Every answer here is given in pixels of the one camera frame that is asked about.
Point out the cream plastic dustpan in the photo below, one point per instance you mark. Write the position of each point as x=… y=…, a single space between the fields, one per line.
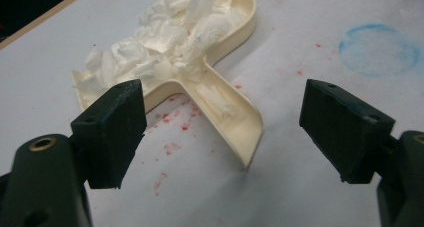
x=240 y=127

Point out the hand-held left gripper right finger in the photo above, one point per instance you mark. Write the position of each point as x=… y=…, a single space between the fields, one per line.
x=346 y=133

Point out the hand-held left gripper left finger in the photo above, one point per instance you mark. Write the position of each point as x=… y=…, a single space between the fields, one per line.
x=113 y=130

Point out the pile of white paper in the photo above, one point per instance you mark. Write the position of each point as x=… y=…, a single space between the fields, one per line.
x=160 y=37

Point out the white table cover sheet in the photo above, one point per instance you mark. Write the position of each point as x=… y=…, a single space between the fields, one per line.
x=300 y=203

